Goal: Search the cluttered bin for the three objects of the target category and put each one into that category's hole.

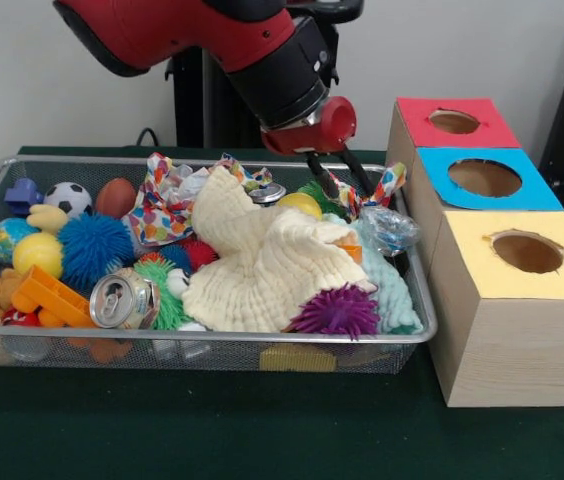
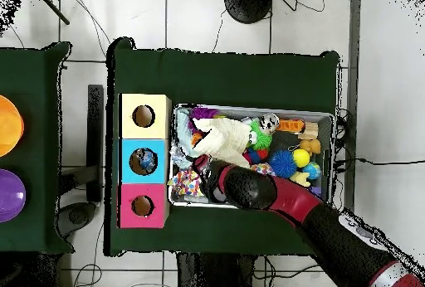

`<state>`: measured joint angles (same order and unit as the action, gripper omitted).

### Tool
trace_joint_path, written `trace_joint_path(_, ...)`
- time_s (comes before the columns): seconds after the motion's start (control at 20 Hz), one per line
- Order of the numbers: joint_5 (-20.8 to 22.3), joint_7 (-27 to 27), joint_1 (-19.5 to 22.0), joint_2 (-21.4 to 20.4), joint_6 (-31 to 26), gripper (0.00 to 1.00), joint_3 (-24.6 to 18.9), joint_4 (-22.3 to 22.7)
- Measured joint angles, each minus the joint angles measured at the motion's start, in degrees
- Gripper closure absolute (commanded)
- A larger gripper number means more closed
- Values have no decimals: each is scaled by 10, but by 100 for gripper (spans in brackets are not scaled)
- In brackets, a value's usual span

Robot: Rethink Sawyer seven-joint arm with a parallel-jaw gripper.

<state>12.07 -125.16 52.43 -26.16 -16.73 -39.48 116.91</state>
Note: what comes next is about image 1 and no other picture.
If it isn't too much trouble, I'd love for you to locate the crushed bottle with blue label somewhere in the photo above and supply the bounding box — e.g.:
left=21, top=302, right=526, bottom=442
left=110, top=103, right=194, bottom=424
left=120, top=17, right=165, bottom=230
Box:
left=359, top=204, right=421, bottom=257

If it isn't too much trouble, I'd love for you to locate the wooden box with three holes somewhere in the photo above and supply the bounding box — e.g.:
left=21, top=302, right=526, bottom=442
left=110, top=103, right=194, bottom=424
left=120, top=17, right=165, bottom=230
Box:
left=384, top=97, right=564, bottom=409

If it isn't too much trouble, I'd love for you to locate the cream waffle cloth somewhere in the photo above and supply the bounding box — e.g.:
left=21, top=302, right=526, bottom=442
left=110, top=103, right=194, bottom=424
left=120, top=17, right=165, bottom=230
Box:
left=180, top=164, right=378, bottom=334

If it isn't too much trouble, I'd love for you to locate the black cable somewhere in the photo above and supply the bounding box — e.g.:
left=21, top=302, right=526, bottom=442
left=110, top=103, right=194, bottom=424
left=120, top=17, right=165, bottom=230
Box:
left=134, top=127, right=178, bottom=149

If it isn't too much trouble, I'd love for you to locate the blue spiky rubber ball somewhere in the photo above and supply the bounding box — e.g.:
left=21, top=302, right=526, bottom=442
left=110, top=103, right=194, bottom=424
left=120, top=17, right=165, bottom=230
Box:
left=58, top=212, right=137, bottom=291

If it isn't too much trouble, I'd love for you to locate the light blue waffle cloth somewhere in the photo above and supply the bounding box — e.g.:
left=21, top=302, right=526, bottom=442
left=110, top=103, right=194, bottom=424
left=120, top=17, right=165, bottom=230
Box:
left=321, top=212, right=426, bottom=336

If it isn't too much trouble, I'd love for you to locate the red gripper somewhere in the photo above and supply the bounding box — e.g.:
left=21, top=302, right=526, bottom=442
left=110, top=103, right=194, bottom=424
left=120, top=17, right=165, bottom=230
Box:
left=260, top=95, right=378, bottom=203

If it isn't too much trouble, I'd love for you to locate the long orange building brick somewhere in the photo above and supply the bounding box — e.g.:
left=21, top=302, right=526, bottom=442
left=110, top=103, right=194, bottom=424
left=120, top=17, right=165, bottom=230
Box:
left=9, top=266, right=98, bottom=330

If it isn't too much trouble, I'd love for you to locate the purple spiky rubber ball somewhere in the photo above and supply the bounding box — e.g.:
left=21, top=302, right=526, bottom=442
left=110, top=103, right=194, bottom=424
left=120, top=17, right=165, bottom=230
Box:
left=289, top=282, right=381, bottom=342

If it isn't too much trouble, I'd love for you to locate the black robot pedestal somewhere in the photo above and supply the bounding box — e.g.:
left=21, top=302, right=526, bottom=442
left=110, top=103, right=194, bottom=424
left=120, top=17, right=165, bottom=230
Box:
left=164, top=0, right=366, bottom=150

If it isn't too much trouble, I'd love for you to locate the plain yellow ball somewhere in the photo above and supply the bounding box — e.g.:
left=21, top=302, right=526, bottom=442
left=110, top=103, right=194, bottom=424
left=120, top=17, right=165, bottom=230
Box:
left=11, top=232, right=65, bottom=280

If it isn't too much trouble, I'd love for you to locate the colourful heart print cloth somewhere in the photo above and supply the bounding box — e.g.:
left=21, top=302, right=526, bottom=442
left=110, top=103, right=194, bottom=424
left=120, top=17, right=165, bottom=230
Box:
left=129, top=152, right=198, bottom=246

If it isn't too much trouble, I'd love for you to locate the colourful polka dot cloth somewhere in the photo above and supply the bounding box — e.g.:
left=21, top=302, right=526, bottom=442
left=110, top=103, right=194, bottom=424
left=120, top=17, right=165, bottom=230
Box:
left=311, top=161, right=408, bottom=221

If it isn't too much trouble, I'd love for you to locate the shallow wire mesh bin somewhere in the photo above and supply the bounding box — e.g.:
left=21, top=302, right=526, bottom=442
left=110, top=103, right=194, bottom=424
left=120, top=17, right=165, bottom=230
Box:
left=0, top=154, right=437, bottom=375

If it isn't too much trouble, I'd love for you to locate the crushed silver drink can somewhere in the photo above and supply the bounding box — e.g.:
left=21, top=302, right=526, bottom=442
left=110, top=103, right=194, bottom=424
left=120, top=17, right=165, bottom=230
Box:
left=88, top=272, right=162, bottom=330

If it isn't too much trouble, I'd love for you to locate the green spiky rubber ball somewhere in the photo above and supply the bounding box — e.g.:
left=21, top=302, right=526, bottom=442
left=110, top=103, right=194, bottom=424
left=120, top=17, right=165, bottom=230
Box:
left=134, top=258, right=194, bottom=332

